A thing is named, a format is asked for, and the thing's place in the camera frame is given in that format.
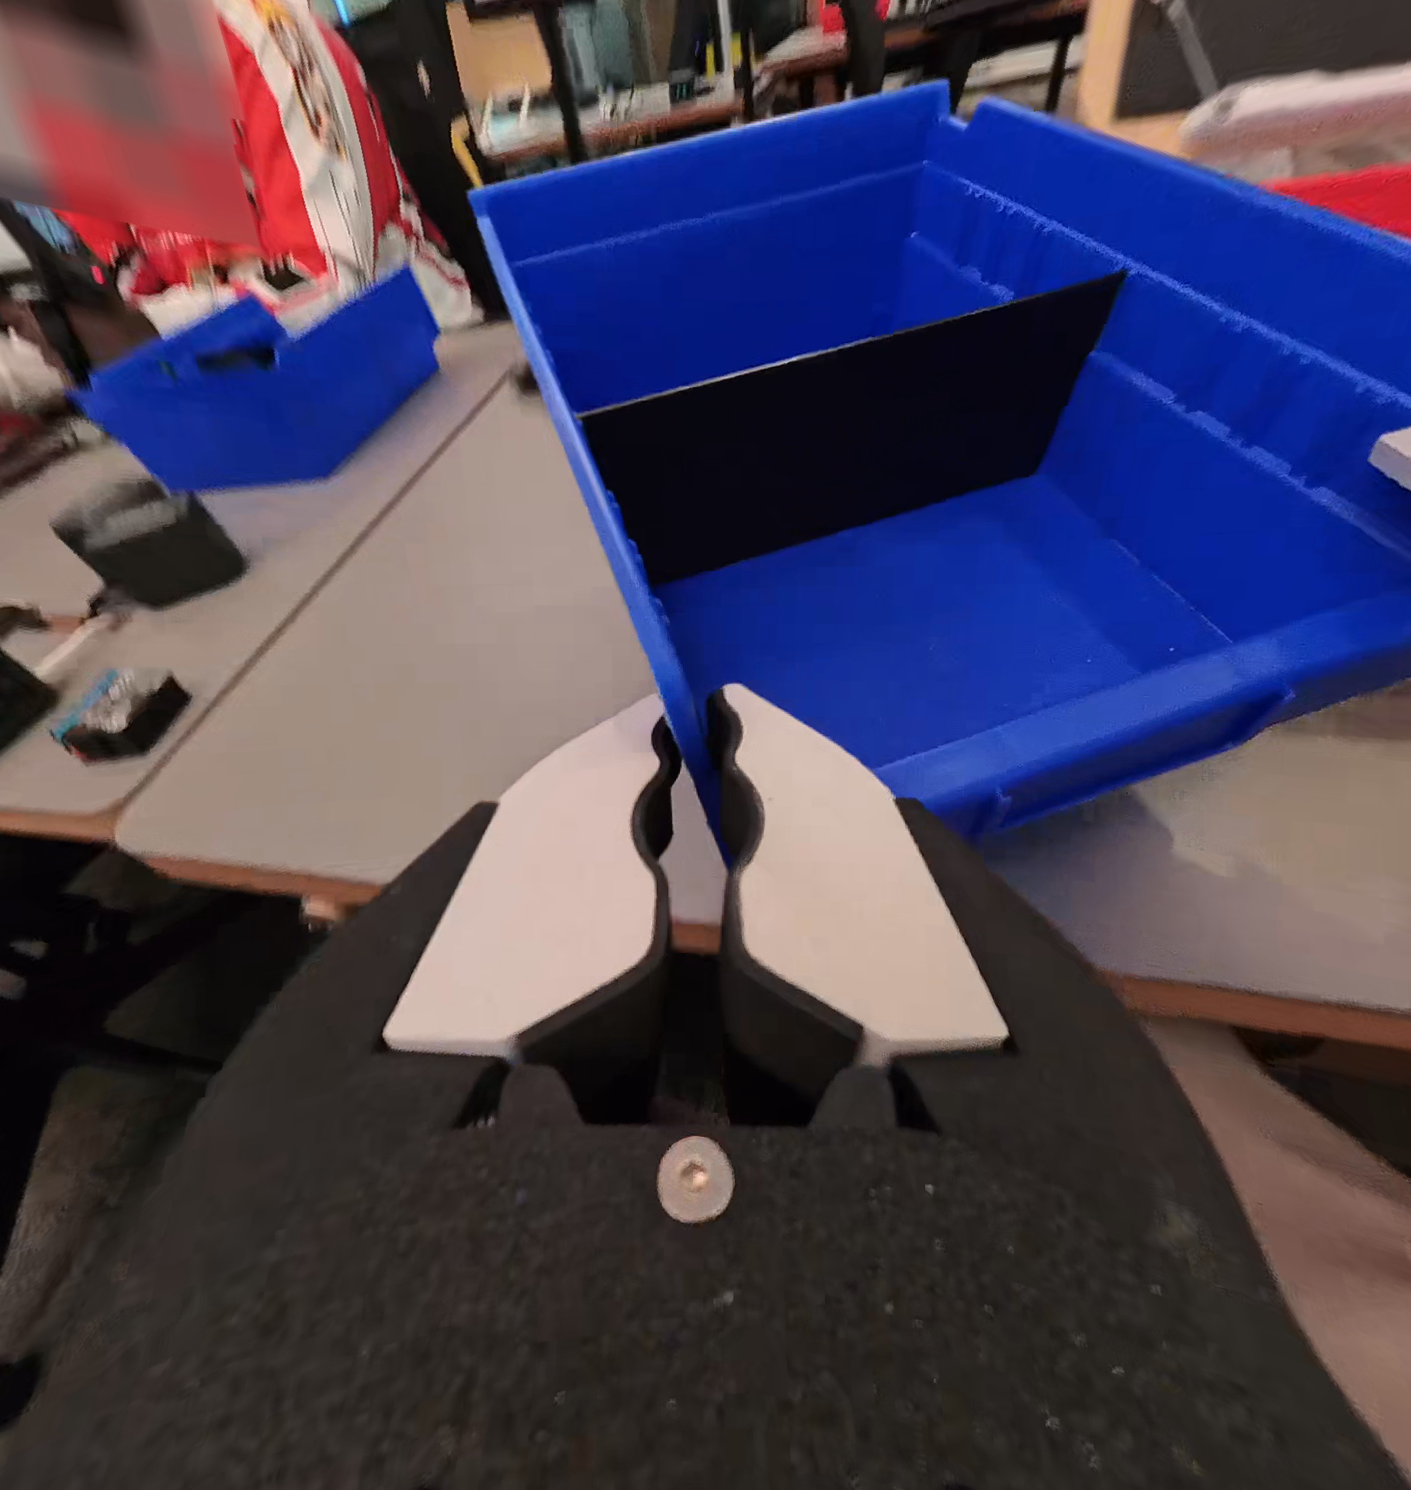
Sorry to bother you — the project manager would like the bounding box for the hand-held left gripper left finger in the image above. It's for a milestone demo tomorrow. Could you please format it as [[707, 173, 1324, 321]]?
[[379, 692, 676, 1128]]

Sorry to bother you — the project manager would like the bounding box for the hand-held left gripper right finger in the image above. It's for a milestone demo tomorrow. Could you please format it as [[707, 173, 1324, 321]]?
[[704, 684, 1012, 1128]]

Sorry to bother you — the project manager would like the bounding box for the red plastic bin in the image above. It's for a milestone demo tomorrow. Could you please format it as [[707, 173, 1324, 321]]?
[[1262, 156, 1411, 251]]

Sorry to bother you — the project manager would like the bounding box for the blue plastic bin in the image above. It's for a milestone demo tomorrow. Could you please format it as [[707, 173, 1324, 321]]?
[[467, 79, 1411, 869]]

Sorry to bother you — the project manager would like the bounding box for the small black tray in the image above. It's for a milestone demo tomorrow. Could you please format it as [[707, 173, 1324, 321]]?
[[51, 669, 193, 764]]

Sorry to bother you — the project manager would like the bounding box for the black divider of blue bin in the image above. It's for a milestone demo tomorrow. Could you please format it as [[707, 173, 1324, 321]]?
[[579, 273, 1127, 584]]

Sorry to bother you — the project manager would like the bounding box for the black board on white stand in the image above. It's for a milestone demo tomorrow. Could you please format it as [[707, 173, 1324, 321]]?
[[1075, 0, 1411, 153]]

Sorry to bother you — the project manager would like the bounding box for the black box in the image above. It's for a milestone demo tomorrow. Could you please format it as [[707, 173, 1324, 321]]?
[[51, 479, 249, 609]]

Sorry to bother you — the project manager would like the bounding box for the black device with green lights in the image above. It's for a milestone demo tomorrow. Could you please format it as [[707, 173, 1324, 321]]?
[[0, 642, 59, 775]]

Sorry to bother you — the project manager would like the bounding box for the blue crate with handle slot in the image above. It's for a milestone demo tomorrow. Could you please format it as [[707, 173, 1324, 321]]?
[[69, 264, 441, 492]]

